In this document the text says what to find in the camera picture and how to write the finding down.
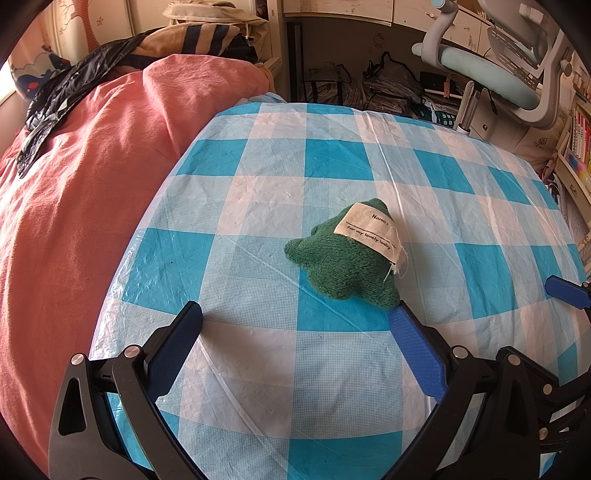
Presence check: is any row of books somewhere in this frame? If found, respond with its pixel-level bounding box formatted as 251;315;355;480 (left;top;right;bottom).
570;92;591;177

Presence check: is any pink blanket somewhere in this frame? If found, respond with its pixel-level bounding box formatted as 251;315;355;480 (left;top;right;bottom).
0;54;271;462

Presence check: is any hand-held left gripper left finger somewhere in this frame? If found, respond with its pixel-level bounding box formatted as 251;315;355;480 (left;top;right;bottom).
48;301;204;480

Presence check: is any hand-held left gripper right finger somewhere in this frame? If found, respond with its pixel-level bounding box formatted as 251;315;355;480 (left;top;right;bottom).
389;302;549;480

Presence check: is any white book rack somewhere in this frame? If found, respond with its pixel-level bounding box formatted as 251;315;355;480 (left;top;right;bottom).
553;88;591;206

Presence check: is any cream cloth bag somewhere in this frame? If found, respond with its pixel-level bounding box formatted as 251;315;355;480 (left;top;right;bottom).
164;0;269;29

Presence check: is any green plush toy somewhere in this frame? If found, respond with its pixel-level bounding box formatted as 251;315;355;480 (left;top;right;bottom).
284;198;409;309

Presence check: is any small black stand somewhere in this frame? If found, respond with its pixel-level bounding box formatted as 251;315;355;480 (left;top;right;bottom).
305;67;356;107

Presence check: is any grey and teal office chair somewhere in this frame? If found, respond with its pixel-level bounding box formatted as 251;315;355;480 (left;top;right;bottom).
411;0;573;136

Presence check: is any blue checked plastic tablecloth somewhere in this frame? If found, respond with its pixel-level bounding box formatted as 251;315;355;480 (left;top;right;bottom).
90;92;591;480

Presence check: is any black plastic bag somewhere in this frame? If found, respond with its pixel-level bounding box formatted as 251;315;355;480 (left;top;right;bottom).
16;33;160;178

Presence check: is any cartoon printed panel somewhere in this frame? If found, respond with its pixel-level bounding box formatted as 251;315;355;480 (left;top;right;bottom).
9;0;100;100

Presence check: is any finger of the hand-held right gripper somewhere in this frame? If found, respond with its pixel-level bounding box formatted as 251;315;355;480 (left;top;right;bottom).
533;375;591;459
544;275;591;324

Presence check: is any beige striped cushion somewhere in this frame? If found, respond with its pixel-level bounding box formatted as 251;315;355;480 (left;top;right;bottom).
129;23;242;62

